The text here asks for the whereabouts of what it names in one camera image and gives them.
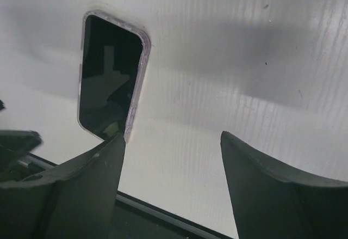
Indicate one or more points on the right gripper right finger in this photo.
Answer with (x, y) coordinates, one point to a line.
(271, 199)

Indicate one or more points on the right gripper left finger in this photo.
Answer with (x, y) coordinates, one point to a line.
(75, 199)

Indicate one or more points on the phone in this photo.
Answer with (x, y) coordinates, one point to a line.
(115, 54)

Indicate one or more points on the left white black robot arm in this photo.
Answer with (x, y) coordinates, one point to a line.
(15, 147)

